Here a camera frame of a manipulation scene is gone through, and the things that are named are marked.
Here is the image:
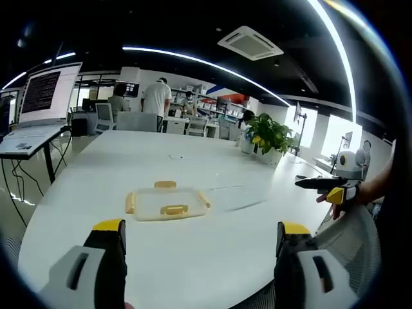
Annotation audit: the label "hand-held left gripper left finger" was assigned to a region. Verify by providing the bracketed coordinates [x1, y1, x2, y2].
[37, 218, 129, 309]

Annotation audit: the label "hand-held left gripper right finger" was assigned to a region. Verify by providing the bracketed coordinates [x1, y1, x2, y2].
[273, 220, 360, 309]

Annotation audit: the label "clear container with plastic buckles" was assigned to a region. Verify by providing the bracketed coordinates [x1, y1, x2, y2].
[124, 180, 212, 223]

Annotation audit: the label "person's right hand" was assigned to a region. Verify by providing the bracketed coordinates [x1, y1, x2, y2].
[316, 192, 345, 221]

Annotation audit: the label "green potted plant white pot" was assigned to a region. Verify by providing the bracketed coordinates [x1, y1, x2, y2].
[246, 112, 299, 167]

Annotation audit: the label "ceiling light strip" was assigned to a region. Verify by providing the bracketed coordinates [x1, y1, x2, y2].
[307, 0, 358, 125]
[122, 46, 291, 106]
[0, 51, 77, 91]

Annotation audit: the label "background storage shelves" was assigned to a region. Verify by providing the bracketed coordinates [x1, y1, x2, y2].
[170, 85, 249, 120]

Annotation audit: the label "ceiling air conditioner vent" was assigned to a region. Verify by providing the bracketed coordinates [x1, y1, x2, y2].
[217, 25, 285, 62]

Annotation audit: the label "white office chair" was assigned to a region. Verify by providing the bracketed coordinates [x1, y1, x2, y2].
[95, 102, 117, 131]

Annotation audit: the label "white open laptop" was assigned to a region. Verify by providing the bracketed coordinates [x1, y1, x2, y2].
[0, 62, 83, 158]

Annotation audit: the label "black floor cables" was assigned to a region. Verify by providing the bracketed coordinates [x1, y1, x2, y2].
[0, 156, 37, 226]

